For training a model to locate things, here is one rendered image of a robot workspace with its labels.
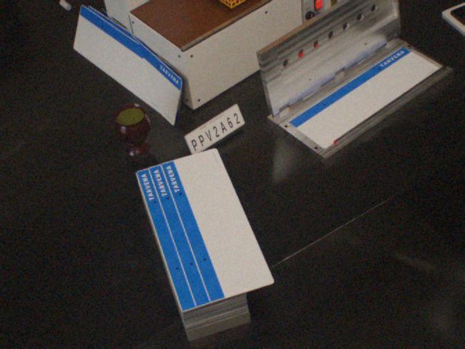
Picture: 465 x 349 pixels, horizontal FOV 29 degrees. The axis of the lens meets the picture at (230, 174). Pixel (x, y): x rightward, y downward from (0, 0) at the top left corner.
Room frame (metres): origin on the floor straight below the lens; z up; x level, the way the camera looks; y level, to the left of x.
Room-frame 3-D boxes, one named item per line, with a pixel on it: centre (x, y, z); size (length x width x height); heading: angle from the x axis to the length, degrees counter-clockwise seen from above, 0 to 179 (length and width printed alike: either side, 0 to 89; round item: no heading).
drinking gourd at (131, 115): (1.58, 0.21, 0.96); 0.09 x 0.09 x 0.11
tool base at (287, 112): (1.64, -0.35, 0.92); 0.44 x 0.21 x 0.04; 123
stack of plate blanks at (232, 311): (1.22, 0.10, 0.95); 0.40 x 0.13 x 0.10; 11
